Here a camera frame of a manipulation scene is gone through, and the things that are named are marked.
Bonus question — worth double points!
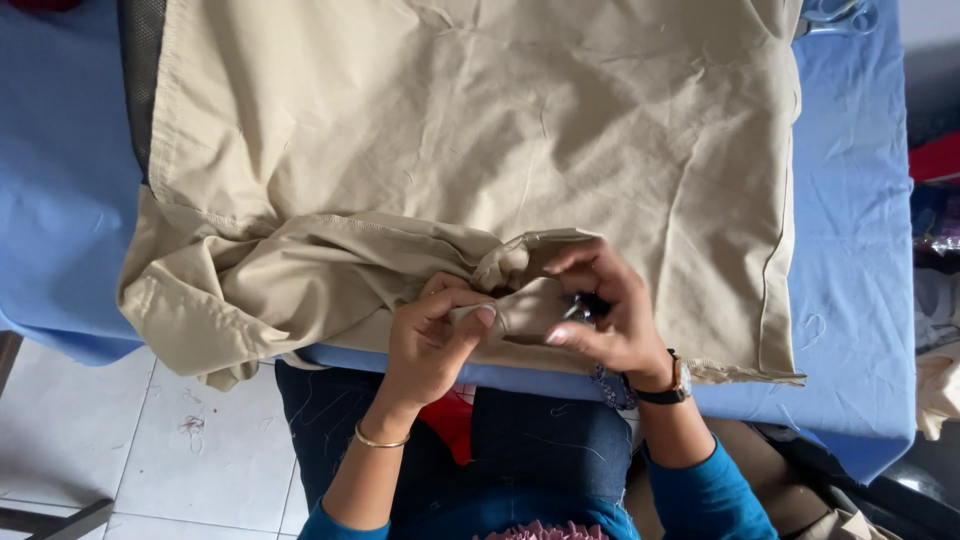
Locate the person's right hand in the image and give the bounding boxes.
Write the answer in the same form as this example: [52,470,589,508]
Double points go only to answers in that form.
[541,238,674,388]

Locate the person's left hand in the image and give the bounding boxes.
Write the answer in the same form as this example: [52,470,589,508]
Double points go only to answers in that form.
[378,271,498,423]

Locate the small dark thread snips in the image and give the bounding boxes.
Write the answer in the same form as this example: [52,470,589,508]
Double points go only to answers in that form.
[562,292,613,325]

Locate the beige khaki garment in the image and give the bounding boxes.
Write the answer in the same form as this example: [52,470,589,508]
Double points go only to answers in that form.
[117,0,808,393]

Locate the blue patterned cloth scrap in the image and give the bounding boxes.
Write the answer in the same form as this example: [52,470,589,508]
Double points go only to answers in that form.
[588,364,639,413]

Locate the thin gold bangle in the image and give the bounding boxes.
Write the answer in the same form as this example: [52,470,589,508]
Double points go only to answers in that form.
[354,420,412,450]

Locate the person's blue jeans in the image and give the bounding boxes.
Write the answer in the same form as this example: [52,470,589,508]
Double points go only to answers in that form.
[275,360,636,526]

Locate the person's blue long-sleeved top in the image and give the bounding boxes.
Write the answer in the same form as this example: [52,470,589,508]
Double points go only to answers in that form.
[298,435,782,540]

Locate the pink ruffled fabric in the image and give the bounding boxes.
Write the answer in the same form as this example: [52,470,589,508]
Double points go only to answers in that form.
[472,520,610,540]

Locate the blue table cloth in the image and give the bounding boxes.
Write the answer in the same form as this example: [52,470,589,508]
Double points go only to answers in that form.
[0,0,918,486]

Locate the reddish thread clump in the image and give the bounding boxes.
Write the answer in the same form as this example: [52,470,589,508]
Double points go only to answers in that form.
[177,411,208,456]

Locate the heap of mixed cloths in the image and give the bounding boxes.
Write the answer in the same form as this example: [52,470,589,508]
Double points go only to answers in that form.
[907,131,960,442]

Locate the black chair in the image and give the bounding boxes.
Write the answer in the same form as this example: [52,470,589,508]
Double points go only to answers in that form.
[750,423,960,540]

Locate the black mesh fabric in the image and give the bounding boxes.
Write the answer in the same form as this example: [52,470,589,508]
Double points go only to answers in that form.
[117,0,168,186]

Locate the dark table leg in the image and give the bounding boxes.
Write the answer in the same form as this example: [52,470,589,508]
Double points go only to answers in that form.
[0,331,24,399]

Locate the black strap wristwatch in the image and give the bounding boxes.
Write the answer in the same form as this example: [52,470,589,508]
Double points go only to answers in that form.
[622,348,693,407]

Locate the light blue handled scissors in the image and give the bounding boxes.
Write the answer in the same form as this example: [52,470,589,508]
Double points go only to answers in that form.
[793,0,881,39]

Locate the dark metal stool frame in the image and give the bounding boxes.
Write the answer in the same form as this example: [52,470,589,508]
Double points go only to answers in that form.
[0,498,116,540]

